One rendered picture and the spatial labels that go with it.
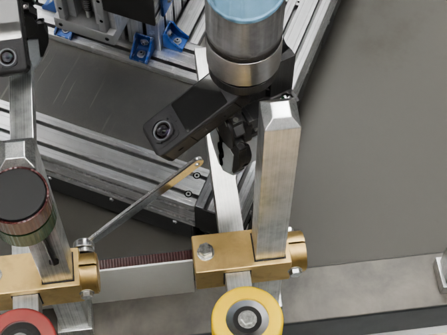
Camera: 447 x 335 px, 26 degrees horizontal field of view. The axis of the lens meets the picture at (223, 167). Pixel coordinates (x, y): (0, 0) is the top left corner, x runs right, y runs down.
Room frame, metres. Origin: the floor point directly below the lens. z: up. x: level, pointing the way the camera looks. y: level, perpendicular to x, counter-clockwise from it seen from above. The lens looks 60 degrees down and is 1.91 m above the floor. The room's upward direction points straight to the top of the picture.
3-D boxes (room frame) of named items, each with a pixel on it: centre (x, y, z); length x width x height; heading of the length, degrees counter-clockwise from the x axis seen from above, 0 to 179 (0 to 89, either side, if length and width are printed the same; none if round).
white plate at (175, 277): (0.50, 0.17, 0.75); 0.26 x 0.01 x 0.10; 97
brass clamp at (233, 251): (0.50, -0.03, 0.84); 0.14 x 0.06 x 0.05; 97
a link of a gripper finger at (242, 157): (0.56, -0.01, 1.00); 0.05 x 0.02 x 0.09; 27
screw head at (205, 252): (0.49, 0.02, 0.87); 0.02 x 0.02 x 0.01
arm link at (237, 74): (0.59, -0.02, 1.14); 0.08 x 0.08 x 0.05
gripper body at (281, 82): (0.59, -0.03, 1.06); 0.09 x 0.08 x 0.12; 117
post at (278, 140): (0.50, -0.05, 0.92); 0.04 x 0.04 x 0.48; 7
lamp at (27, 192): (0.42, 0.19, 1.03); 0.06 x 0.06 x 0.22; 7
